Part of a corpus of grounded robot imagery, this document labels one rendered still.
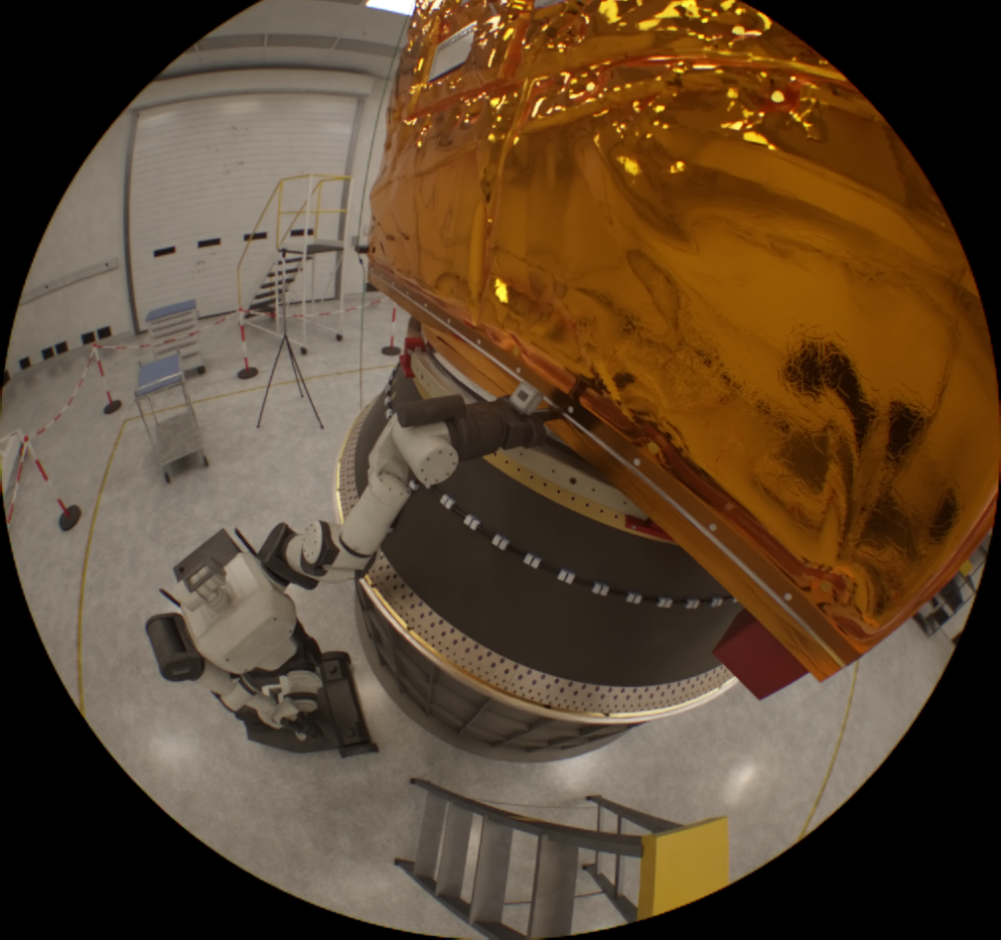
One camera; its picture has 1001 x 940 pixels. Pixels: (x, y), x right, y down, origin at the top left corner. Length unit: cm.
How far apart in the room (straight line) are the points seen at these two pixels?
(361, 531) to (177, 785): 221
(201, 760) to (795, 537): 251
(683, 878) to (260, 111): 888
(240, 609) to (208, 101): 833
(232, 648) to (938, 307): 119
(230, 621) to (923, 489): 110
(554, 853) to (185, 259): 853
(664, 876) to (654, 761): 182
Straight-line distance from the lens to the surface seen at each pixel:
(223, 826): 240
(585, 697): 99
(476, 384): 77
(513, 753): 212
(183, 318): 520
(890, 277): 42
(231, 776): 233
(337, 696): 198
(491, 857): 122
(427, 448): 47
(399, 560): 99
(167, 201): 828
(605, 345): 51
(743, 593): 56
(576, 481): 66
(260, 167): 806
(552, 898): 97
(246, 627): 87
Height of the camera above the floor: 209
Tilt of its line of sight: 34 degrees down
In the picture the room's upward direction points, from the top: 14 degrees clockwise
